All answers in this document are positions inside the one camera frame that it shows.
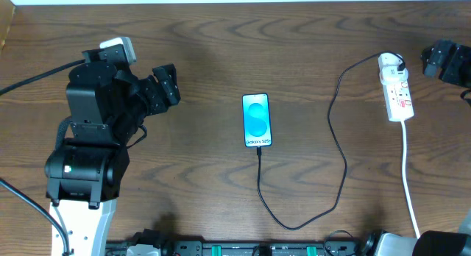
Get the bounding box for white power strip cord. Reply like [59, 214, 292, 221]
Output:
[400, 120, 422, 239]

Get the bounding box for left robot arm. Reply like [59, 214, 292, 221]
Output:
[45, 61, 180, 255]

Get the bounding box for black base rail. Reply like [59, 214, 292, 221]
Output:
[105, 229, 377, 256]

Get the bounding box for white charger plug adapter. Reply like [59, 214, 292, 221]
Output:
[378, 53, 408, 85]

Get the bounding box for white power strip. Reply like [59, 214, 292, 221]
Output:
[382, 79, 414, 122]

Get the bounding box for black charging cable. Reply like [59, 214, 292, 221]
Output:
[255, 50, 407, 231]

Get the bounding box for blue screen Galaxy smartphone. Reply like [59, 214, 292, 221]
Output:
[242, 93, 272, 147]

